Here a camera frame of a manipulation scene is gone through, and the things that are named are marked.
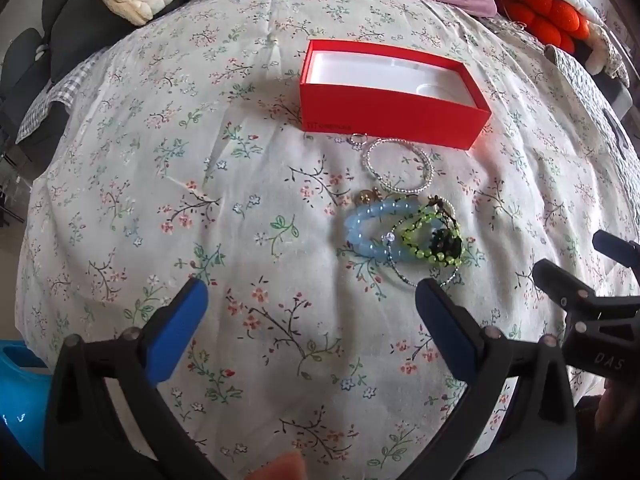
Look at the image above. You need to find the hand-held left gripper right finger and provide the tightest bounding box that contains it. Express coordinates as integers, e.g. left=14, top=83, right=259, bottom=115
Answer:
left=415, top=277, right=581, bottom=480

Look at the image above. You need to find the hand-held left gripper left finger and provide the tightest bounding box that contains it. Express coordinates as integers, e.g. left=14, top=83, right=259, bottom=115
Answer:
left=44, top=276, right=231, bottom=480

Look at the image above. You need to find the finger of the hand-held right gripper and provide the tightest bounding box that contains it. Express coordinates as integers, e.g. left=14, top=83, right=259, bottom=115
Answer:
left=592, top=230, right=640, bottom=267
left=532, top=259, right=640, bottom=377

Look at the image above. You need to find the thin beaded chain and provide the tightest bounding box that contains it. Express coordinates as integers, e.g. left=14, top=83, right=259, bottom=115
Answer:
left=382, top=230, right=462, bottom=288

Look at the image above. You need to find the green bead bracelet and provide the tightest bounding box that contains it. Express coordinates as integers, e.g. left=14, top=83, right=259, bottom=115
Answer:
left=395, top=207, right=463, bottom=267

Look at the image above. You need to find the black rhinestone ring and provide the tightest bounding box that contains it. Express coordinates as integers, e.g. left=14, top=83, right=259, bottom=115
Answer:
left=427, top=229, right=463, bottom=256

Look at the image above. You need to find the light blue bead bracelet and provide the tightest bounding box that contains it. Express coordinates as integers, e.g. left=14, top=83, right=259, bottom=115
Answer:
left=346, top=196, right=418, bottom=263

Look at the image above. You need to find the silver beaded bracelet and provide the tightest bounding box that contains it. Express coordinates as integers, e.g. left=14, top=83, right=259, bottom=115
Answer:
left=361, top=138, right=436, bottom=193

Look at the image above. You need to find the red cardboard box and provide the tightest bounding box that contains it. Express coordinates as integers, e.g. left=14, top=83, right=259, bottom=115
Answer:
left=299, top=39, right=493, bottom=152

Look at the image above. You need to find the person's right hand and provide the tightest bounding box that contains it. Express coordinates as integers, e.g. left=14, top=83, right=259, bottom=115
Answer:
left=594, top=374, right=640, bottom=441

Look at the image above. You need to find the person's left hand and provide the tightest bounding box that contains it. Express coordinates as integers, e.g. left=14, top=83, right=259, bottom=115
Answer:
left=249, top=451, right=307, bottom=480

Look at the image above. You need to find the floral bed sheet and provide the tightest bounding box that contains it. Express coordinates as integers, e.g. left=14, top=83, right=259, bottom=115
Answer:
left=15, top=0, right=640, bottom=480

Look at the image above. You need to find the grey quilted floral cover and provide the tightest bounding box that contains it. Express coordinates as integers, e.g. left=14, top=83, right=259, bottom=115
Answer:
left=545, top=42, right=640, bottom=171

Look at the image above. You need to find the blue plastic object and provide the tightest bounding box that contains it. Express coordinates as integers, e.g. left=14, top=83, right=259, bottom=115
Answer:
left=0, top=340, right=53, bottom=466

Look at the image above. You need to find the orange knot cushion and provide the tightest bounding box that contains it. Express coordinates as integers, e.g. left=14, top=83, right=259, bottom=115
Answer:
left=500, top=0, right=596, bottom=46

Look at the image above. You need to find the checked sheet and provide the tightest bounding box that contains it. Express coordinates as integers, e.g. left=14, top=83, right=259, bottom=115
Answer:
left=15, top=52, right=116, bottom=146

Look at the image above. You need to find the black chair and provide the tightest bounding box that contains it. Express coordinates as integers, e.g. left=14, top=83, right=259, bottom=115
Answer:
left=0, top=0, right=168, bottom=141

